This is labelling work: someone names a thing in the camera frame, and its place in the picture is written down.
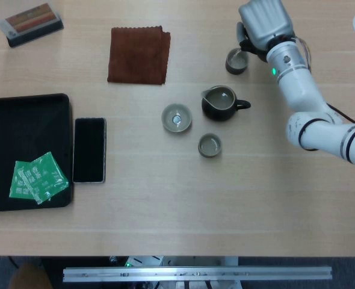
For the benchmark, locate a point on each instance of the black rectangular tray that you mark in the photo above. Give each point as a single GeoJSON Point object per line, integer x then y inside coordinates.
{"type": "Point", "coordinates": [24, 129]}

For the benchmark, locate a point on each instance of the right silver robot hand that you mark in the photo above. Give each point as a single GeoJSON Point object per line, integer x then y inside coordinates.
{"type": "Point", "coordinates": [264, 18]}

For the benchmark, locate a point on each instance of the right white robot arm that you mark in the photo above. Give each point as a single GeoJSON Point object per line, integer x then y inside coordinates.
{"type": "Point", "coordinates": [298, 87]}

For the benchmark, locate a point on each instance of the green tea packet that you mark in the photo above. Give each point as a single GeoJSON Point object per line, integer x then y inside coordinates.
{"type": "Point", "coordinates": [49, 177]}
{"type": "Point", "coordinates": [15, 186]}

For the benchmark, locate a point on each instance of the brown folded cloth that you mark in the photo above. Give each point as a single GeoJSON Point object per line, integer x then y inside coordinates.
{"type": "Point", "coordinates": [138, 55]}

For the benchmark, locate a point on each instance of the dark teacup beige inside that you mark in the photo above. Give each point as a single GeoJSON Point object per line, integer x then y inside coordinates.
{"type": "Point", "coordinates": [236, 70]}
{"type": "Point", "coordinates": [209, 153]}

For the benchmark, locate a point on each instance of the black smartphone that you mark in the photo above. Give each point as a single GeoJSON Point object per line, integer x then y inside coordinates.
{"type": "Point", "coordinates": [88, 150]}

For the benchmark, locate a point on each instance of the grey ceramic tea strainer bowl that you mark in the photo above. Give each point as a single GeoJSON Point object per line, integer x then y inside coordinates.
{"type": "Point", "coordinates": [168, 120]}

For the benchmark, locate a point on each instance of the aluminium profile rail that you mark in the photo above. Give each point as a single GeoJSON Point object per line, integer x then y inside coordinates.
{"type": "Point", "coordinates": [195, 274]}

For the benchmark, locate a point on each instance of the brown rounded seat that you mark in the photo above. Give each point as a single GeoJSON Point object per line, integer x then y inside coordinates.
{"type": "Point", "coordinates": [30, 277]}

